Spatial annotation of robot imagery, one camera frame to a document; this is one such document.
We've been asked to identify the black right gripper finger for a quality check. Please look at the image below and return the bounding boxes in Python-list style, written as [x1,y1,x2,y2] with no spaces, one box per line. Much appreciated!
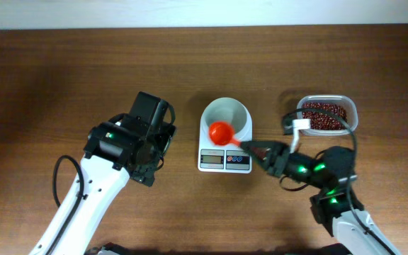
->
[240,140,282,150]
[245,145,271,170]

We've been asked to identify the red plastic measuring scoop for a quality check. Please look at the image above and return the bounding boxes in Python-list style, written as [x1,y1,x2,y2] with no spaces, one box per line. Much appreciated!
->
[209,121,241,147]

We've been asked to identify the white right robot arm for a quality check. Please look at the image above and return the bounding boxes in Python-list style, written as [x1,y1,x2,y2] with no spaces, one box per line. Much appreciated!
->
[240,141,400,254]

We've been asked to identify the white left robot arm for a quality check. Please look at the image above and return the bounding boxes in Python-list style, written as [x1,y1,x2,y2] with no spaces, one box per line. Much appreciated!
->
[31,91,253,254]

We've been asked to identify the white digital kitchen scale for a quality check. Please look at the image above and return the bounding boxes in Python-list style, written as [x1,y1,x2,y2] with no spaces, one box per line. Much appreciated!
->
[197,106,254,174]

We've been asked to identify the white round bowl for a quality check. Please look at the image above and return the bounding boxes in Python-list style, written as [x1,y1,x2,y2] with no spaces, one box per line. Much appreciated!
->
[200,97,253,140]

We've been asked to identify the red beans in container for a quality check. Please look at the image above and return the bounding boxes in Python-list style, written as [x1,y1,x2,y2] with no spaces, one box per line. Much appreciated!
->
[302,103,347,130]

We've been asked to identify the clear plastic bean container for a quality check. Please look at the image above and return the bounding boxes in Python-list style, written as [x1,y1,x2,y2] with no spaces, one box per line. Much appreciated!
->
[297,95,358,136]

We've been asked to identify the black right camera cable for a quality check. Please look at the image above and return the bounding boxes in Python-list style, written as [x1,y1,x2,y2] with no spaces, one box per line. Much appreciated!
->
[278,108,389,255]

